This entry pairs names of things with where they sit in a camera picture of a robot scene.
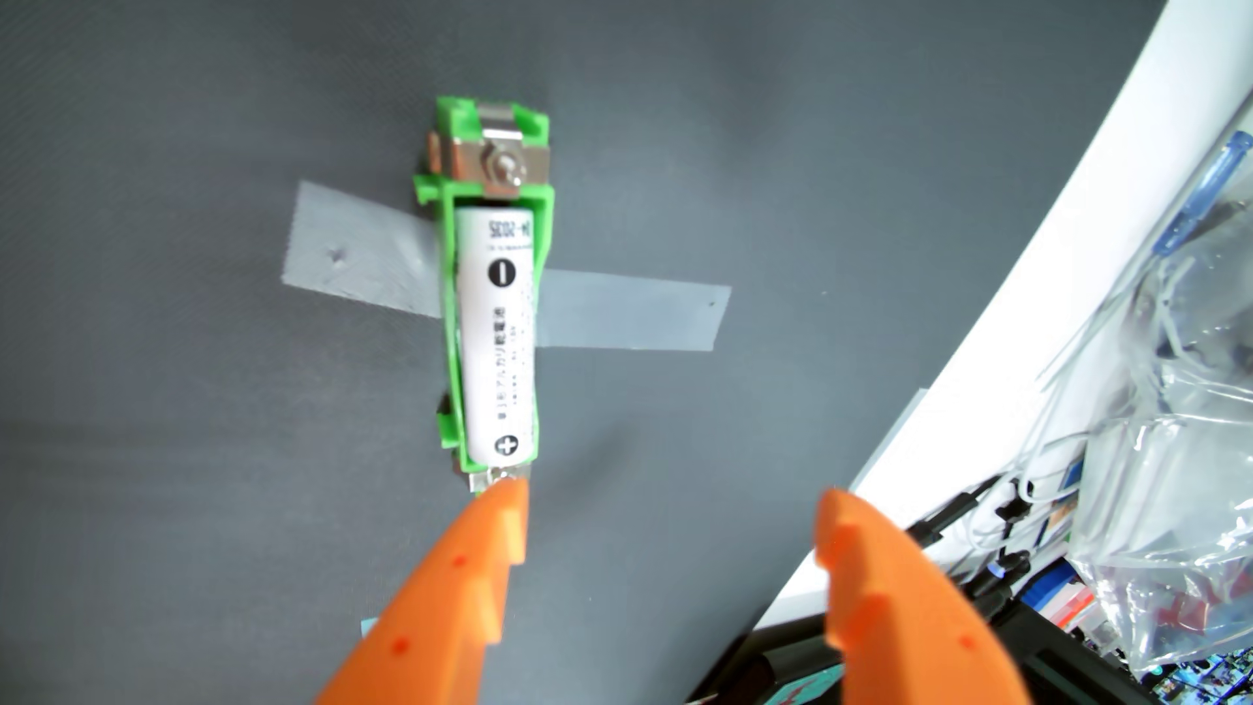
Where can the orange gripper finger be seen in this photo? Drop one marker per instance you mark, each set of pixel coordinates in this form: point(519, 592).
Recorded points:
point(910, 617)
point(440, 617)

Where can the white AA battery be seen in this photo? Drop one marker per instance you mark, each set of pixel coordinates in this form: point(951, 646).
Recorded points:
point(497, 333)

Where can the green battery holder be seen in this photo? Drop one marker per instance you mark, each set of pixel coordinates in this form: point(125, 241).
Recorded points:
point(499, 162)

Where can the light blue paper patch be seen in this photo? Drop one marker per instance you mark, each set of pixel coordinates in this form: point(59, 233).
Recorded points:
point(369, 627)

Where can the black plug with blue light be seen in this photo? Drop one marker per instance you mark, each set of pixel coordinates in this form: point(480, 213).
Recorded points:
point(1006, 570)

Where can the black Dell laptop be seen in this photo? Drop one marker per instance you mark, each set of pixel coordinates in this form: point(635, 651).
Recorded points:
point(764, 656)

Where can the small colourful screen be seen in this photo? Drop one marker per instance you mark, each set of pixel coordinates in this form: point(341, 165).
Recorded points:
point(1204, 681)

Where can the dark grey mat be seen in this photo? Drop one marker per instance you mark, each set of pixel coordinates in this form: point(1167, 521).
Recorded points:
point(196, 441)

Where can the clear plastic bag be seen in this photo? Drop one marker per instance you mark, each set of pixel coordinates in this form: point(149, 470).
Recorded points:
point(1175, 441)

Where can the grey tape strip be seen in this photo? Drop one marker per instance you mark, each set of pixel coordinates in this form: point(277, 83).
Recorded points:
point(626, 313)

